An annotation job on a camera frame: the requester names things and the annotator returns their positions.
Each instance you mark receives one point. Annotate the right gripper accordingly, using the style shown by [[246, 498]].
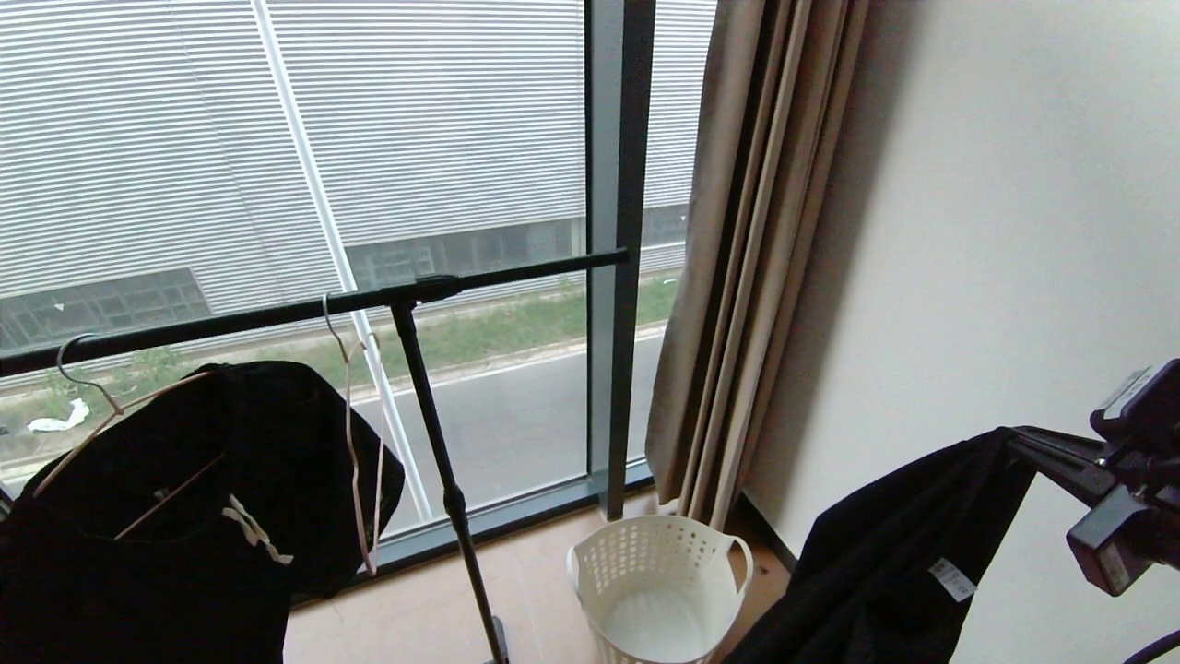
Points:
[[1120, 544]]

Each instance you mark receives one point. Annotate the black garment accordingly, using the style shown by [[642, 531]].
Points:
[[885, 553]]

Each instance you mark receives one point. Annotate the pink clothes hanger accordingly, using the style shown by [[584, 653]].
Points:
[[348, 443], [78, 452]]

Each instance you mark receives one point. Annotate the black shorts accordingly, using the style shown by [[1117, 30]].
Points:
[[184, 553]]

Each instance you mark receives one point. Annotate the white laundry basket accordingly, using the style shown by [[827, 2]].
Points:
[[664, 627]]

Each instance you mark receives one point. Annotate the black clothes rack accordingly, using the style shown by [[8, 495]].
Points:
[[277, 315]]

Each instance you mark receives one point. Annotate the beige curtain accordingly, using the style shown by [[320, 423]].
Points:
[[737, 277]]

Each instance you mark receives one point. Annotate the window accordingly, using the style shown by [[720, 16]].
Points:
[[461, 138]]

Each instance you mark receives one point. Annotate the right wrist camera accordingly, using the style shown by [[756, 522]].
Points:
[[1143, 397]]

